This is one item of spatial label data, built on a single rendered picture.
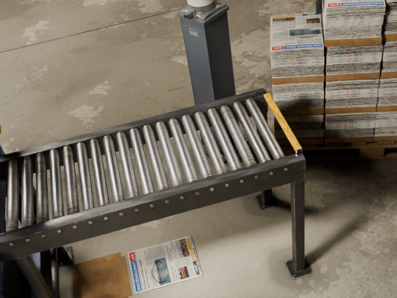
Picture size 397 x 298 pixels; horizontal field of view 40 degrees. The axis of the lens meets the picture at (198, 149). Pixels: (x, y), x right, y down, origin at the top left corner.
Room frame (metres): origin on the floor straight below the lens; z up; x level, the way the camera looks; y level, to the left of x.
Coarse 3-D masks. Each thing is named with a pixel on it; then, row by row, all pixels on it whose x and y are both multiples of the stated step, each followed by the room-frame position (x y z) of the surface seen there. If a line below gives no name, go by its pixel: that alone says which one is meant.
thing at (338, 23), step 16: (336, 0) 2.43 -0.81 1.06; (352, 0) 2.40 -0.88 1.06; (368, 0) 2.38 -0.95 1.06; (384, 0) 2.35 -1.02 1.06; (336, 16) 2.36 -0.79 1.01; (352, 16) 2.34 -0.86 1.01; (368, 16) 2.33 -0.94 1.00; (336, 32) 2.37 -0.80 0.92; (352, 32) 2.35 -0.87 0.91; (368, 32) 2.33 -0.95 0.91
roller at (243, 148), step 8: (224, 112) 2.04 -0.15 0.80; (224, 120) 2.00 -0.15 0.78; (232, 120) 1.97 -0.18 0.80; (232, 128) 1.91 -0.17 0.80; (232, 136) 1.88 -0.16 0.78; (240, 136) 1.85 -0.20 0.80; (240, 144) 1.79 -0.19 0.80; (240, 152) 1.76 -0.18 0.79; (248, 152) 1.74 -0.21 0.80; (248, 160) 1.69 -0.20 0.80
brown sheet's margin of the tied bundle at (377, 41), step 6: (324, 42) 2.38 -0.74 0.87; (330, 42) 2.37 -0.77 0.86; (336, 42) 2.36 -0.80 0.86; (342, 42) 2.35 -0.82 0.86; (348, 42) 2.35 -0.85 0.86; (354, 42) 2.34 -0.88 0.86; (360, 42) 2.33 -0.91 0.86; (366, 42) 2.32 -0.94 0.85; (372, 42) 2.32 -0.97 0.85; (378, 42) 2.31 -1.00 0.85
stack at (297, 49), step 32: (288, 32) 2.59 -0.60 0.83; (320, 32) 2.53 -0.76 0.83; (288, 64) 2.42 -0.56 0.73; (320, 64) 2.39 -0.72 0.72; (352, 64) 2.36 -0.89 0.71; (384, 64) 2.32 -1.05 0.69; (288, 96) 2.42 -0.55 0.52; (320, 96) 2.39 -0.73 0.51; (352, 96) 2.35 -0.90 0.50; (384, 96) 2.32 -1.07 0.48; (320, 128) 2.40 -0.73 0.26; (352, 128) 2.35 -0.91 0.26; (384, 128) 2.32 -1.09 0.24; (320, 160) 2.39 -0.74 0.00
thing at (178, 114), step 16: (240, 96) 2.14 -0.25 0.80; (256, 96) 2.12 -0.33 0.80; (176, 112) 2.10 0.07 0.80; (192, 112) 2.08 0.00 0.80; (112, 128) 2.07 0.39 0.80; (128, 128) 2.05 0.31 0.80; (48, 144) 2.03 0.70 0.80; (64, 144) 2.01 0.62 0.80; (128, 144) 2.04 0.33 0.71; (0, 160) 1.98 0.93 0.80; (32, 160) 1.98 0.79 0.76; (48, 160) 1.99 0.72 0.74
